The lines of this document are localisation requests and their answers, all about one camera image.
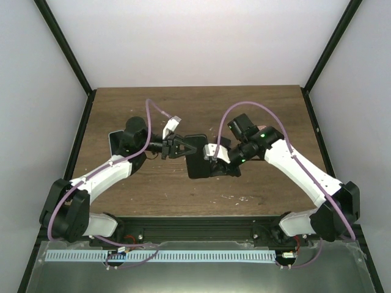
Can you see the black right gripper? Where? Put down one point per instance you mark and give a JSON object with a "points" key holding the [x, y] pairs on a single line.
{"points": [[228, 169]]}

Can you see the blue phone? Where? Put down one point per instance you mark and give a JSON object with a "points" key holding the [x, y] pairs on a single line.
{"points": [[225, 142]]}

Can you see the phone in light-blue case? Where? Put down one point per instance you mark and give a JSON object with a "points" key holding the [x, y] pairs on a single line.
{"points": [[114, 141]]}

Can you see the black aluminium frame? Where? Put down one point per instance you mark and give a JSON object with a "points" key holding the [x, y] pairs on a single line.
{"points": [[105, 107]]}

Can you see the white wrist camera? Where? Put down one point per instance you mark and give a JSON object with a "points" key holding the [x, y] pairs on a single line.
{"points": [[213, 151], [170, 126]]}

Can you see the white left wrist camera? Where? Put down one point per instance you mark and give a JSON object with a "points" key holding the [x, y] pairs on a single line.
{"points": [[170, 126]]}

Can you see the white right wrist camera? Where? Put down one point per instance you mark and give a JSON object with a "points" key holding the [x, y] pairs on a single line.
{"points": [[213, 151]]}

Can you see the light-blue slotted cable duct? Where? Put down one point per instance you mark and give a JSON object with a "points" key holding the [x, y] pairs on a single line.
{"points": [[246, 256]]}

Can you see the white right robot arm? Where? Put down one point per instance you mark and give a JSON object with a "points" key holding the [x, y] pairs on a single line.
{"points": [[337, 204]]}

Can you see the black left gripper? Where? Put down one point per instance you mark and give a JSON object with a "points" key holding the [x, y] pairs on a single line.
{"points": [[173, 150]]}

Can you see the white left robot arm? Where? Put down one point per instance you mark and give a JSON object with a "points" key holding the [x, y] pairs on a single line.
{"points": [[66, 213]]}

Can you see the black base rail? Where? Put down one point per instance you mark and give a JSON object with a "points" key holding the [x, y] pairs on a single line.
{"points": [[261, 231]]}

